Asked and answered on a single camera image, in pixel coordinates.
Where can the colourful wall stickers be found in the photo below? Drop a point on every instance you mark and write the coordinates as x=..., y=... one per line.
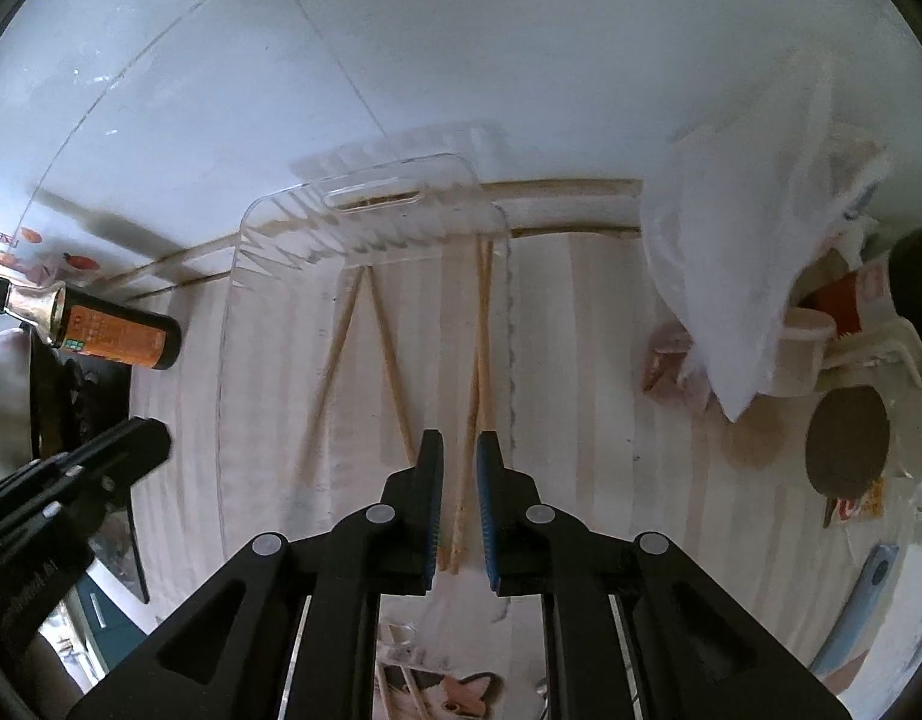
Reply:
x=26, y=240

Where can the white plastic bag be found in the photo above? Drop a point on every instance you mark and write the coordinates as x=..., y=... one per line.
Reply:
x=731, y=240

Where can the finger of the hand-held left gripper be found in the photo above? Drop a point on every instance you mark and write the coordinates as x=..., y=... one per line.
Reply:
x=123, y=446

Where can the oil jug white lid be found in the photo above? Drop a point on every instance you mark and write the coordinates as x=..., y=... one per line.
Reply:
x=806, y=345

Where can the person's left forearm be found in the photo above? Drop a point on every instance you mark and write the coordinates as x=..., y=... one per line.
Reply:
x=56, y=679

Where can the cola bottle red cap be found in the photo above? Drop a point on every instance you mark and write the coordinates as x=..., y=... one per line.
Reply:
x=915, y=270

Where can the teal kitchen cabinet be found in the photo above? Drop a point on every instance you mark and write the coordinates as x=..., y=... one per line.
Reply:
x=104, y=615

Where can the clear plastic utensil tray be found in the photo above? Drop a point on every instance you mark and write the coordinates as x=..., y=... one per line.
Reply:
x=281, y=240

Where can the clear jar brown lid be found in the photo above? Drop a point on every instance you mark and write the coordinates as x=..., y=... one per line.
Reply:
x=847, y=439

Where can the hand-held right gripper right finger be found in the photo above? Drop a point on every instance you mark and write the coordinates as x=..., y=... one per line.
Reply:
x=488, y=517

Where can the black gas stove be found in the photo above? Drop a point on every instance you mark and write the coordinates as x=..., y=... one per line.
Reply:
x=93, y=397

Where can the steel wok with lid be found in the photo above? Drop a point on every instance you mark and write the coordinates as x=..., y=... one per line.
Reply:
x=7, y=390

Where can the dark sauce bottle orange label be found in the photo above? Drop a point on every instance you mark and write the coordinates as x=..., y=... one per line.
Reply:
x=108, y=334

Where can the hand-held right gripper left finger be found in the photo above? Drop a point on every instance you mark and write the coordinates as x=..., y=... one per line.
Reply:
x=429, y=517

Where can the small red white packet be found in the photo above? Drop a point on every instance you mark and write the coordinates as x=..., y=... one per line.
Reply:
x=855, y=504

